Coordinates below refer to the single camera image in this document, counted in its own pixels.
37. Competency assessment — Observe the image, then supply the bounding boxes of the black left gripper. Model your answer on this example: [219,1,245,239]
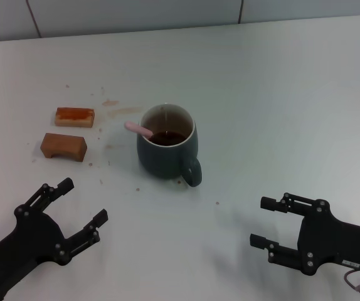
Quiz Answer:
[0,177,109,299]

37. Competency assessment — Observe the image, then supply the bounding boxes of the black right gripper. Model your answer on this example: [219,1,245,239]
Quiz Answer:
[250,192,360,277]

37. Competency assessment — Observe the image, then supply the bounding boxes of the dark grey ceramic mug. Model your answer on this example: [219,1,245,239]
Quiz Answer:
[136,102,203,188]

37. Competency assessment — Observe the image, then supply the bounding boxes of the pink handled metal spoon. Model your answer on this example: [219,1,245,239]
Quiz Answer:
[124,121,154,138]

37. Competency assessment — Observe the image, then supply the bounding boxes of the dark brown arched wooden block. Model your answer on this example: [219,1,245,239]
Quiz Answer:
[40,132,88,162]

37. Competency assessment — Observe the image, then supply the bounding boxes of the light wooden block red stained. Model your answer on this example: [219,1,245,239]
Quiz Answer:
[54,107,95,129]

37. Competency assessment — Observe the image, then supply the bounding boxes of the dark brown coffee liquid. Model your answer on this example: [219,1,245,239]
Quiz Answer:
[151,131,189,147]

